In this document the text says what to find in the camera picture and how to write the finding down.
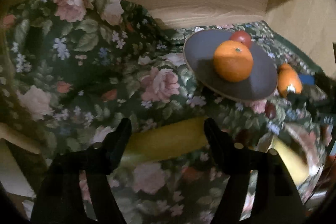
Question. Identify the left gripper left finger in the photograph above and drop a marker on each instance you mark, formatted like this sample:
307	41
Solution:
60	200

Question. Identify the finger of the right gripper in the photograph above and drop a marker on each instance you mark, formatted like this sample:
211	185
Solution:
321	80
322	112

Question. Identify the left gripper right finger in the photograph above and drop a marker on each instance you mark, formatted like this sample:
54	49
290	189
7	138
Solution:
276	197

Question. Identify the short yellow banana piece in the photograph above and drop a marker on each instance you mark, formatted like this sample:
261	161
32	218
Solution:
296	167

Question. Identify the small dark red date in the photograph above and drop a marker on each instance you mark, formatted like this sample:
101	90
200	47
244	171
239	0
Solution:
270	110

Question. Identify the large orange with sticker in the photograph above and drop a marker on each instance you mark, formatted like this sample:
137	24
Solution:
233	61

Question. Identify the red tomato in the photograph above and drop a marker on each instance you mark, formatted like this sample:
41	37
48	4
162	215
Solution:
242	37

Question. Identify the long yellow banana piece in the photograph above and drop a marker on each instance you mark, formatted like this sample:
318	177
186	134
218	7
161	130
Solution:
165	142

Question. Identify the dark round plate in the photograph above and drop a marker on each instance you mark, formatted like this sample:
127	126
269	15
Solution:
198	51

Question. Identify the floral dark green cloth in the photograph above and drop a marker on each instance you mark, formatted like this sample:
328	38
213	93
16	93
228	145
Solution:
72	69

